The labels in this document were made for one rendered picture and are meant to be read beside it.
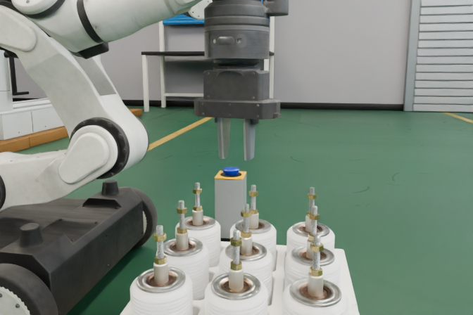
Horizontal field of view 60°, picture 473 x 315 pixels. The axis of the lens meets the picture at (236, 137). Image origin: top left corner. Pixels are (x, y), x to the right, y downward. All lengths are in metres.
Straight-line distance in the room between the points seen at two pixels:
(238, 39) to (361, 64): 5.20
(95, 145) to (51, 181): 0.17
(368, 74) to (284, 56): 1.13
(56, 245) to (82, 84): 0.36
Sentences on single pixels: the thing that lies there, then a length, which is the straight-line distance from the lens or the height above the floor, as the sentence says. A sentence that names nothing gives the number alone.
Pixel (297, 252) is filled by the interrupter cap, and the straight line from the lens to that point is 0.76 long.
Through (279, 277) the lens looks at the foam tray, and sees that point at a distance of 0.83.
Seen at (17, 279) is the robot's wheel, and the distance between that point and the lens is 0.90.
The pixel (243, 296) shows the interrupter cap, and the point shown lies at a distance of 0.63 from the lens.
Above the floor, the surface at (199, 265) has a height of 0.23.
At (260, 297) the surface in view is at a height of 0.25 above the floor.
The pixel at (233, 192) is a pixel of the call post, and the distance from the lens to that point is 1.00.
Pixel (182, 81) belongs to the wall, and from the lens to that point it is 5.96.
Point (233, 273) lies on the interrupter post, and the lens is 0.64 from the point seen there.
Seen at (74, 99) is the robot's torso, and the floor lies 0.51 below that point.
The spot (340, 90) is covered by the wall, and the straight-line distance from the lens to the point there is 5.69.
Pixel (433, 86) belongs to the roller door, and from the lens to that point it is 5.77.
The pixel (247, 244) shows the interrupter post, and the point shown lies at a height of 0.27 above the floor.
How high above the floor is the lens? 0.58
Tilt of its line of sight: 10 degrees down
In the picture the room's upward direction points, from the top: straight up
